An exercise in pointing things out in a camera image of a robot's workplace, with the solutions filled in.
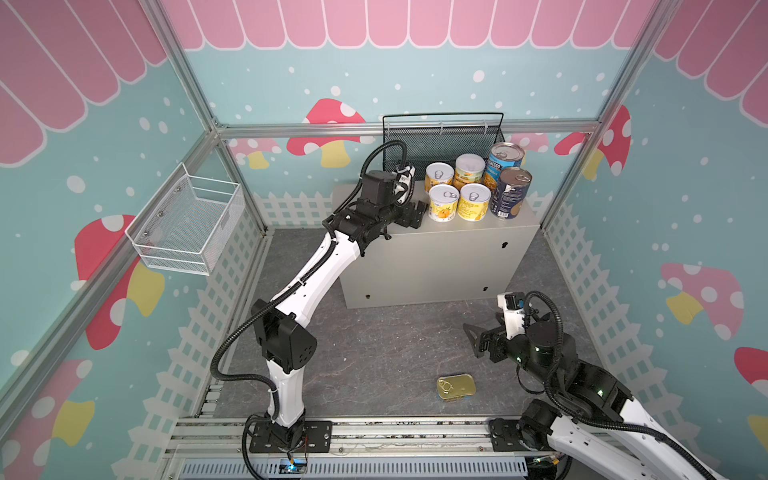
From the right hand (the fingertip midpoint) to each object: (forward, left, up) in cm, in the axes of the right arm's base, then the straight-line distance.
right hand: (478, 321), depth 69 cm
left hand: (+29, +15, +11) cm, 34 cm away
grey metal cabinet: (+22, +7, -5) cm, 24 cm away
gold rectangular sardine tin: (-9, +3, -19) cm, 21 cm away
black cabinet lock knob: (+20, -9, +4) cm, 22 cm away
